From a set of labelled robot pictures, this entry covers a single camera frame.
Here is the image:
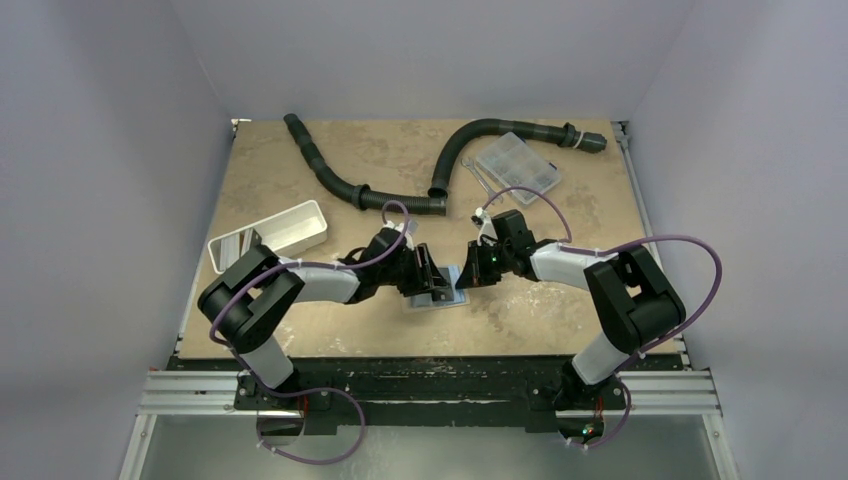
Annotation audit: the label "aluminium frame rail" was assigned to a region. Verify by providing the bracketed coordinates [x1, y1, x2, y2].
[119, 368, 740, 480]

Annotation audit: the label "beige card holder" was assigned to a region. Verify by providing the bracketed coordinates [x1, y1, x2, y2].
[402, 264, 470, 313]

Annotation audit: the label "clear plastic compartment box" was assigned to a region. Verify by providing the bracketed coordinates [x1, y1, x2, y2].
[476, 133, 562, 207]

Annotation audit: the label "long dark corrugated hose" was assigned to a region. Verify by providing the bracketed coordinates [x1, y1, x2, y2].
[283, 113, 448, 218]

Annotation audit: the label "white plastic tray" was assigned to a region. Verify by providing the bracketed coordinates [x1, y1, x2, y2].
[207, 200, 328, 274]

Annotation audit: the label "curved dark corrugated hose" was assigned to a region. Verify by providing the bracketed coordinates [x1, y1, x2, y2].
[427, 118, 608, 200]

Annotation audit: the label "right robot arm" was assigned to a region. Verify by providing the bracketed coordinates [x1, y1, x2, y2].
[455, 208, 686, 407]

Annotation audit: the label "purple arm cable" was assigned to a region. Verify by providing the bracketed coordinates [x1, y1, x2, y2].
[208, 200, 412, 466]
[478, 186, 725, 450]

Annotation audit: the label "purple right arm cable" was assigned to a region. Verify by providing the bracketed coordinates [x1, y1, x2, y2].
[478, 186, 725, 450]

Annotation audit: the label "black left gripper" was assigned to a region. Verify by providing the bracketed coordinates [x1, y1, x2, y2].
[378, 244, 447, 297]

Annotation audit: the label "silver open-end wrench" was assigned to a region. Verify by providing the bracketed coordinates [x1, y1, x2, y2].
[461, 157, 495, 198]

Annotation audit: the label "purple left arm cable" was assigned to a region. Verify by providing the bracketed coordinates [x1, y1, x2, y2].
[208, 200, 412, 466]

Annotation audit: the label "silver cards in tray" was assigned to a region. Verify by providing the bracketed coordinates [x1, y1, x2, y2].
[219, 228, 262, 270]

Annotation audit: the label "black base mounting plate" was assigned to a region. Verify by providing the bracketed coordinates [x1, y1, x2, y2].
[165, 355, 685, 437]

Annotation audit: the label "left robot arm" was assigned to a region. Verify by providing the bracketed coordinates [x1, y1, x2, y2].
[197, 225, 451, 409]

